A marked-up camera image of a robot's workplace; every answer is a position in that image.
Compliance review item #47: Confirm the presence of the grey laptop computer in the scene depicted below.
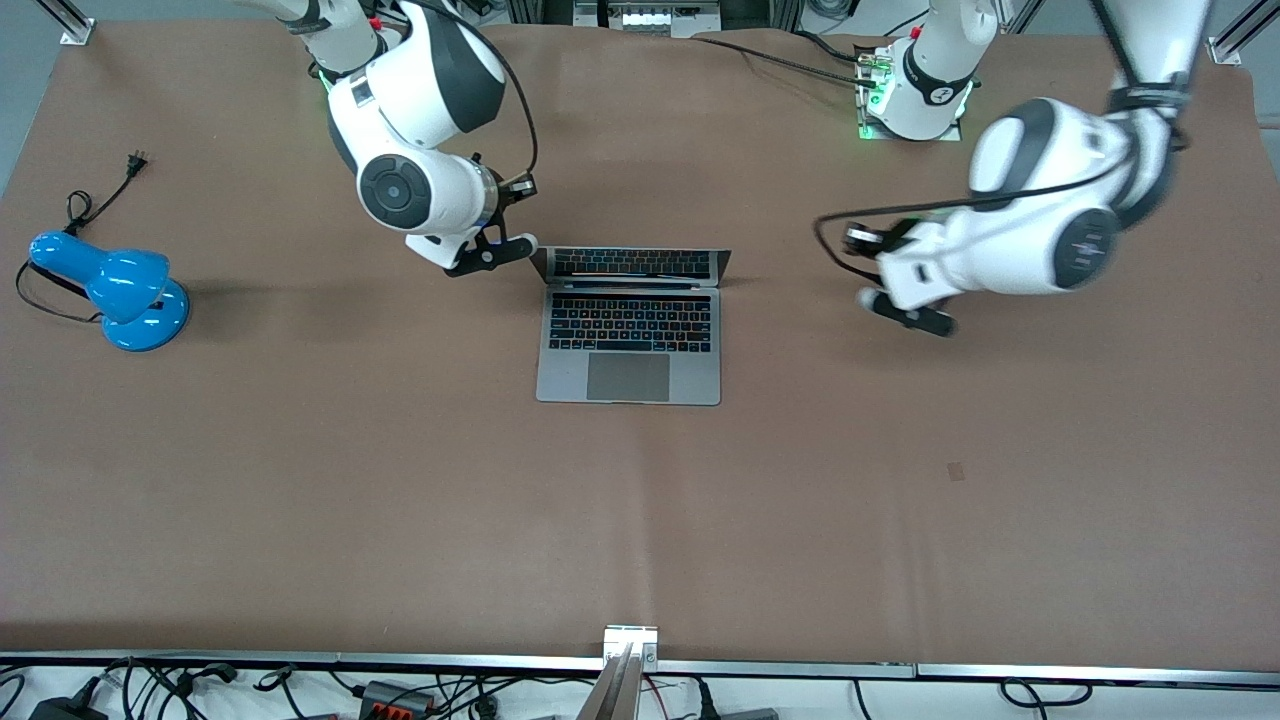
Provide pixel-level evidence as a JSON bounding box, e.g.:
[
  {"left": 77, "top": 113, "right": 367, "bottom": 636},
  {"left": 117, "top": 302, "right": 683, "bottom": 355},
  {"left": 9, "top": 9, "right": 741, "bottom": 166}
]
[{"left": 530, "top": 247, "right": 733, "bottom": 407}]

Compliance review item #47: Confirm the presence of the white power strip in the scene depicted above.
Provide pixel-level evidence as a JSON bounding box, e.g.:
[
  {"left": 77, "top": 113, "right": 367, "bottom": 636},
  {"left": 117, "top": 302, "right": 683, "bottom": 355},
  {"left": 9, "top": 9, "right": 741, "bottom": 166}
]
[{"left": 573, "top": 0, "right": 723, "bottom": 39}]

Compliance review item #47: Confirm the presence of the brown table cover mat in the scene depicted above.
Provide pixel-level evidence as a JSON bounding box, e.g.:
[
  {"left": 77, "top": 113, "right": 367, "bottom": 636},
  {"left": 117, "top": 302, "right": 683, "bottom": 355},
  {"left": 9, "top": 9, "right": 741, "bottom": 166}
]
[{"left": 0, "top": 22, "right": 1280, "bottom": 669}]

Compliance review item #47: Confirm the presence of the blue desk lamp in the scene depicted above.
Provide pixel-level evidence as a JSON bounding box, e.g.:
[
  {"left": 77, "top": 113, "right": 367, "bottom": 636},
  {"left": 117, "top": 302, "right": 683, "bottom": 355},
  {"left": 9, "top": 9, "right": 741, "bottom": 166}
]
[{"left": 28, "top": 230, "right": 191, "bottom": 353}]

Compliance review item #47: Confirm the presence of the black box with orange buttons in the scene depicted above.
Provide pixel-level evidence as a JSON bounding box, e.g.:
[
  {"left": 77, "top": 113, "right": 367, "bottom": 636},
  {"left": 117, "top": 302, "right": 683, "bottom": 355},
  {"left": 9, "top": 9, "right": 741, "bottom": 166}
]
[{"left": 360, "top": 679, "right": 439, "bottom": 718}]

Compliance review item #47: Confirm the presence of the black power adapter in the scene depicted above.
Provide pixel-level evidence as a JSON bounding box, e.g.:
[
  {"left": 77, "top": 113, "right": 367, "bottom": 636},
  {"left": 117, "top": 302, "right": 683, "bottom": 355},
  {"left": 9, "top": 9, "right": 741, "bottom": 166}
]
[{"left": 28, "top": 694, "right": 109, "bottom": 720}]

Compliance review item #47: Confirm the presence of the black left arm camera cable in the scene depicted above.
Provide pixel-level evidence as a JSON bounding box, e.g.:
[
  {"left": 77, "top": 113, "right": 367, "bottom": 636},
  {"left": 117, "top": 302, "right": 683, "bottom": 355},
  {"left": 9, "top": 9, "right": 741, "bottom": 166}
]
[{"left": 812, "top": 60, "right": 1193, "bottom": 289}]

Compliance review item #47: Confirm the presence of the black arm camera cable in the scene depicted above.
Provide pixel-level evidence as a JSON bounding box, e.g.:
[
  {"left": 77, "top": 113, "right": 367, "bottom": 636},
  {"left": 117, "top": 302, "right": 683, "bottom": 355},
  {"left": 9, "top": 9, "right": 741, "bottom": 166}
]
[
  {"left": 812, "top": 60, "right": 1193, "bottom": 289},
  {"left": 400, "top": 0, "right": 542, "bottom": 186}
]

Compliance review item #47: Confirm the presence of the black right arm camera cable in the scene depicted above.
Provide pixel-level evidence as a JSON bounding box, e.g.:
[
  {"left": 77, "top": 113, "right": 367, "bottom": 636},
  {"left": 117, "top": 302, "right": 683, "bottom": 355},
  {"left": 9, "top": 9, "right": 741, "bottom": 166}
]
[{"left": 400, "top": 0, "right": 542, "bottom": 186}]

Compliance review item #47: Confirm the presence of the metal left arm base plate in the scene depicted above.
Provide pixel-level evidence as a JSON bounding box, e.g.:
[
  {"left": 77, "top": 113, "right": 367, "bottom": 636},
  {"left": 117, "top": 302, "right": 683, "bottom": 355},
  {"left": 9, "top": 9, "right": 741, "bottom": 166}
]
[{"left": 854, "top": 40, "right": 967, "bottom": 143}]

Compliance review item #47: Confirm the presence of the thin black cable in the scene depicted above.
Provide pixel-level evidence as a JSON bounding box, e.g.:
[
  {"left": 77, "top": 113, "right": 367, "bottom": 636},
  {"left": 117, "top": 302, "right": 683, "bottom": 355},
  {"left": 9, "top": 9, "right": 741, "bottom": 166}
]
[{"left": 795, "top": 27, "right": 873, "bottom": 67}]

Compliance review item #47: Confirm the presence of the thick black cable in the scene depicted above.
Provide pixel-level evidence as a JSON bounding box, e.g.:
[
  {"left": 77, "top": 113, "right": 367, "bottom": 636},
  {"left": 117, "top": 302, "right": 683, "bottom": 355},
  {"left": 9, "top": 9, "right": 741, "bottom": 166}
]
[{"left": 693, "top": 34, "right": 883, "bottom": 87}]

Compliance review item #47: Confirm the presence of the black lamp power cord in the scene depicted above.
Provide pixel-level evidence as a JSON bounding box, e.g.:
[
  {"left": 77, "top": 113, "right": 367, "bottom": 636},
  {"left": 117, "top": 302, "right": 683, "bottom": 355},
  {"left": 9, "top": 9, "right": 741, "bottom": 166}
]
[{"left": 14, "top": 150, "right": 151, "bottom": 326}]

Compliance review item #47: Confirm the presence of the black looped floor cable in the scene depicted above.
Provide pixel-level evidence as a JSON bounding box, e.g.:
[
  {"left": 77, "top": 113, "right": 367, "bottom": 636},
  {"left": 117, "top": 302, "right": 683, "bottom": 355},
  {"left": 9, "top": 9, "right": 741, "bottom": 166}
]
[{"left": 998, "top": 677, "right": 1093, "bottom": 709}]

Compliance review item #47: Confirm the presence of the aluminium frame profile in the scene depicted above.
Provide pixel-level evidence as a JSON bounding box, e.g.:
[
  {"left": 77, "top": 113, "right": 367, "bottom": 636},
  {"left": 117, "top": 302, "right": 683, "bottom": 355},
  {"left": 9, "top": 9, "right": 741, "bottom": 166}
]
[
  {"left": 1205, "top": 0, "right": 1280, "bottom": 67},
  {"left": 35, "top": 0, "right": 97, "bottom": 47}
]

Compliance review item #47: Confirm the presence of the aluminium camera mount profile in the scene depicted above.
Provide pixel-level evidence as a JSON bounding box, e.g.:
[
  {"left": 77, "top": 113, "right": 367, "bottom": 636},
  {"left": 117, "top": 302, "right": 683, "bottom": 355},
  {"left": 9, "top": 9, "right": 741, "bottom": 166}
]
[{"left": 574, "top": 624, "right": 661, "bottom": 720}]

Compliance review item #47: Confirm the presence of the black tangled floor cable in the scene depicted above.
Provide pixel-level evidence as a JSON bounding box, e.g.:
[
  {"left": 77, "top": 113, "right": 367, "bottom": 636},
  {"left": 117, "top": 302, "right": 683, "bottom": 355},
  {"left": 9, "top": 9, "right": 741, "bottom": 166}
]
[{"left": 98, "top": 657, "right": 243, "bottom": 720}]

